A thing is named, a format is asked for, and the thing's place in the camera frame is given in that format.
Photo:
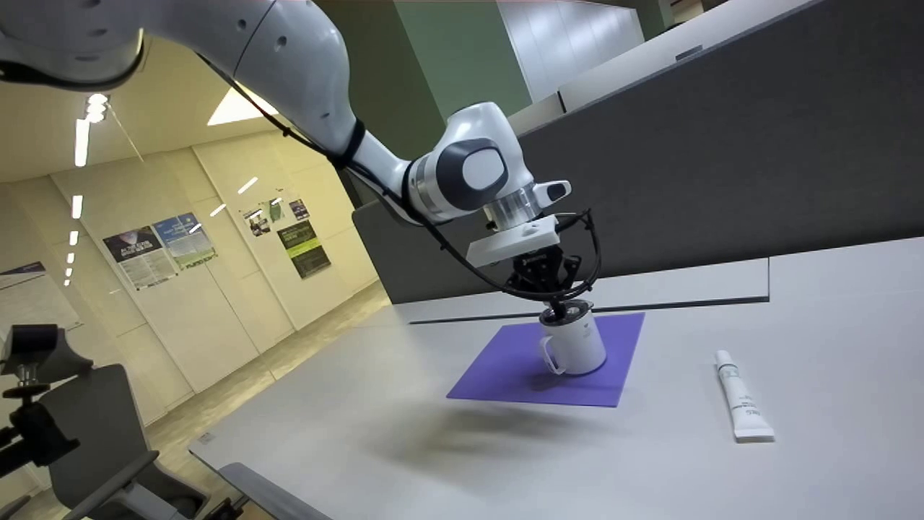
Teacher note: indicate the long ceiling light strip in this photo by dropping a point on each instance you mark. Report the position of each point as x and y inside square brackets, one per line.
[82, 139]

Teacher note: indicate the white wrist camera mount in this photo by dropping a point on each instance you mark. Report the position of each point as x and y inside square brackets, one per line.
[511, 244]

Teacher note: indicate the large wall poster with photo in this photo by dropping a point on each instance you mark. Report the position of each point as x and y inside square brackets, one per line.
[138, 257]

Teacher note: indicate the blue wall poster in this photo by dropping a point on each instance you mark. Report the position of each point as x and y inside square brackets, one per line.
[186, 238]

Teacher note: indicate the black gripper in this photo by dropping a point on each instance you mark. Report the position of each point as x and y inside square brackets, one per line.
[544, 266]

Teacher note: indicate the black camera on tripod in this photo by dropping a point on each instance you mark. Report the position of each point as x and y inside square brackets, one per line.
[32, 384]

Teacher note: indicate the white tube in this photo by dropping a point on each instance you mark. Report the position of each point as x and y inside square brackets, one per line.
[740, 400]

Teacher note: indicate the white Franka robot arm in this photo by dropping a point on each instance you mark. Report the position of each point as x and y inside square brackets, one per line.
[289, 58]

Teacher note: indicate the grey desk partition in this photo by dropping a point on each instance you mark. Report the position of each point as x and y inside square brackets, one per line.
[730, 145]

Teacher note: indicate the purple mat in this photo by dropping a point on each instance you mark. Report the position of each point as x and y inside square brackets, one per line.
[509, 377]

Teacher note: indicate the square ceiling light panel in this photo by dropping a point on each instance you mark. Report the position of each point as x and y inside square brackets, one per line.
[235, 107]

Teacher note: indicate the grey office chair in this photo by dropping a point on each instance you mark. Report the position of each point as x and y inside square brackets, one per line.
[104, 442]

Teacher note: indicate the small wall photo sheet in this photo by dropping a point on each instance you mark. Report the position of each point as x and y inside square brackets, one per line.
[274, 210]
[297, 210]
[257, 224]

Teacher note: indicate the green and black wall poster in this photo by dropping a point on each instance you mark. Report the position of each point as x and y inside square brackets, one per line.
[304, 250]

